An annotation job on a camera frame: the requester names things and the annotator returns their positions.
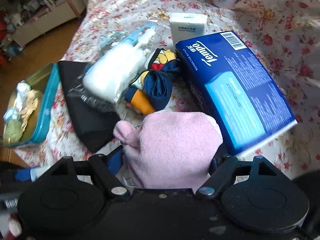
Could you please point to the blue face mask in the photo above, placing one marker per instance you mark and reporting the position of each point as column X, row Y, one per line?
column 10, row 114

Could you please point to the blue tissue box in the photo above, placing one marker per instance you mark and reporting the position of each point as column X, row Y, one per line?
column 237, row 87

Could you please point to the white low cabinet with clutter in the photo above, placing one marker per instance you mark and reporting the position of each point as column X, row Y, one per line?
column 22, row 7

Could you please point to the small white tissue pack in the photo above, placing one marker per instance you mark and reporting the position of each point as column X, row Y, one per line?
column 188, row 26

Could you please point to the pink plush cloth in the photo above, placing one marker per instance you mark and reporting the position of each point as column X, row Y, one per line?
column 172, row 150

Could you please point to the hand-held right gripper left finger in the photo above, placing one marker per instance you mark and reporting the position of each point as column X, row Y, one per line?
column 115, row 160

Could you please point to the floral blanket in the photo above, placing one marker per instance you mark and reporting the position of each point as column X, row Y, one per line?
column 275, row 30

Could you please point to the clear plastic bag white contents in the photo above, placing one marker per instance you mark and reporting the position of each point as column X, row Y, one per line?
column 112, row 72

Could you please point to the navy yellow cartoon cloth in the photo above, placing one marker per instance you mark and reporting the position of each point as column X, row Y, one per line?
column 155, row 85

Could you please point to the beige knitted cloth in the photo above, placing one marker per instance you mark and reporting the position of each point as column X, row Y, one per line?
column 30, row 105

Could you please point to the green knitted ball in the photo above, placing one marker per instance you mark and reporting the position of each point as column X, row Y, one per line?
column 13, row 131

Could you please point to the black rectangular box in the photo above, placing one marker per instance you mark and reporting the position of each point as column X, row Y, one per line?
column 87, row 127

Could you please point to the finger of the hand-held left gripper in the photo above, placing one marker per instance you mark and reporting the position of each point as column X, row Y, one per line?
column 25, row 175

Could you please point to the teal metal tin box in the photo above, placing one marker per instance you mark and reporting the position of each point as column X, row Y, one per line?
column 46, row 110

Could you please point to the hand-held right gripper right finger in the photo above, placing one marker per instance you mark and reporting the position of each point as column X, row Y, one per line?
column 226, row 171

